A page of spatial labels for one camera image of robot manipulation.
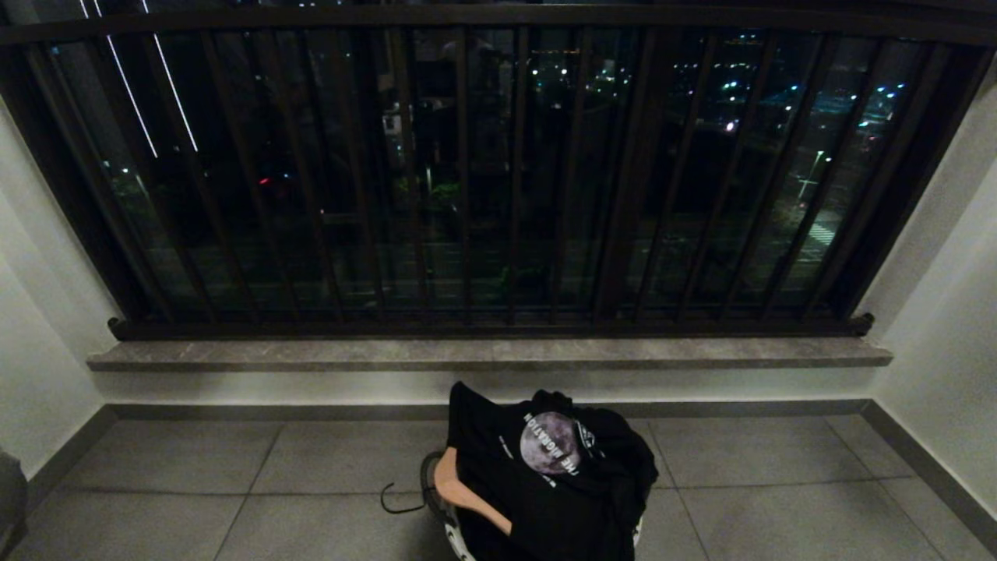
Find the grey stone ledge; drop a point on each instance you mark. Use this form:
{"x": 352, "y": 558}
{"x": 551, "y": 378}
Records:
{"x": 491, "y": 353}

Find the grey object at edge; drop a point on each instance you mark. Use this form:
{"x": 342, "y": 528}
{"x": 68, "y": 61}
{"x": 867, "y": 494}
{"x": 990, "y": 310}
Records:
{"x": 8, "y": 499}

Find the dark metal balcony railing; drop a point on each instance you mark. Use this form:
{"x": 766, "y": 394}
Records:
{"x": 498, "y": 179}

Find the black printed t-shirt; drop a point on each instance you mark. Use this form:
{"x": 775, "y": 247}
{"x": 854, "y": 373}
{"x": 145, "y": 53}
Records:
{"x": 545, "y": 499}

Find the wooden clothes hanger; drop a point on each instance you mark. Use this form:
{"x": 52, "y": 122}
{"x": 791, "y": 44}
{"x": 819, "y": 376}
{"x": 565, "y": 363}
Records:
{"x": 459, "y": 491}

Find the white laundry basket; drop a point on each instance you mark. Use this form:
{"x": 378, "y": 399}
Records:
{"x": 436, "y": 499}

